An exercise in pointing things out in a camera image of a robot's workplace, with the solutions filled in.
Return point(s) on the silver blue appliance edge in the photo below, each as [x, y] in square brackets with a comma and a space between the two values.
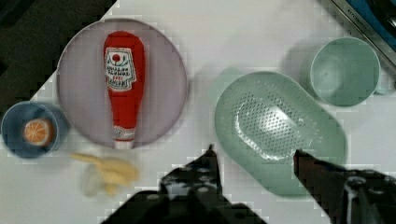
[370, 20]

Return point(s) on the lilac round plate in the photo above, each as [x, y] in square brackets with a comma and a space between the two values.
[82, 92]

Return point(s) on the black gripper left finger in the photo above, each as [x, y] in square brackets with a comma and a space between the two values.
[191, 194]

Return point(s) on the toy orange slice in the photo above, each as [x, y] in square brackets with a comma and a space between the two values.
[38, 132]

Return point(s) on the red plush ketchup bottle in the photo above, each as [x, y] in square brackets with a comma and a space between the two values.
[125, 72]

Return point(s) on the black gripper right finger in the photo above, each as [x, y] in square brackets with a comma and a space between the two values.
[348, 196]

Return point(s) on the green plastic cup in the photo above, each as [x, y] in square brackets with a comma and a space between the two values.
[344, 72]

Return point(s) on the blue plastic cup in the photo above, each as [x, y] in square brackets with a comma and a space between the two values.
[16, 119]

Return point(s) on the green oval plastic strainer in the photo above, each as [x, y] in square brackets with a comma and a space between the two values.
[262, 118]

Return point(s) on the yellow toy banana peel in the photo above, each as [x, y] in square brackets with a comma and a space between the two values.
[113, 172]

